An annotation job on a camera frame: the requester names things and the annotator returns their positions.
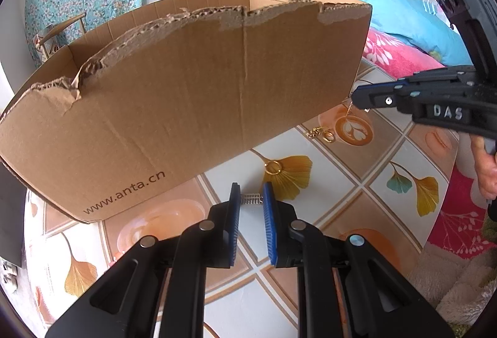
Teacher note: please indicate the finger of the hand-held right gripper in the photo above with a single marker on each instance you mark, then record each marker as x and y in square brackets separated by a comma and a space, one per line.
[442, 76]
[380, 97]

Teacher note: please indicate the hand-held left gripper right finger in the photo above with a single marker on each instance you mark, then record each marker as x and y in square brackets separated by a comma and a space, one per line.
[268, 223]

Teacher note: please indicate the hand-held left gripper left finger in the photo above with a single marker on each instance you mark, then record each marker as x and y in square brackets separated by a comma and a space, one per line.
[233, 223]

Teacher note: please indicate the small silver spring piece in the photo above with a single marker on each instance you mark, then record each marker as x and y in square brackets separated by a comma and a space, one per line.
[252, 199]

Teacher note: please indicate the gold hoop earring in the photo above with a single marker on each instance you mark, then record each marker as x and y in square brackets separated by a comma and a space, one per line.
[266, 167]

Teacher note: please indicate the brown cardboard box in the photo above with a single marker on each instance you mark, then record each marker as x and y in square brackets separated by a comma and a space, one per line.
[174, 97]

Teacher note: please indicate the person's right hand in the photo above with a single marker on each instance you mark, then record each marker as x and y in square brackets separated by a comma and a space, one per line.
[487, 171]

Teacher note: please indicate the blue pillow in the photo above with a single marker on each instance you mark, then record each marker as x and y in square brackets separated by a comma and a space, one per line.
[411, 23]

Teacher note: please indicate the tile and leaf pattern tablecloth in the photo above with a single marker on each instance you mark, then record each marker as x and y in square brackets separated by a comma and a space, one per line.
[334, 186]

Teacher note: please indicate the white fluffy rug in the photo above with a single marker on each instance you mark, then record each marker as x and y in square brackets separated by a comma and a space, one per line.
[458, 287]

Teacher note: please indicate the wooden chair with black seat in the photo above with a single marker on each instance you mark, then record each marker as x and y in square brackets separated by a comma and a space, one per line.
[62, 27]

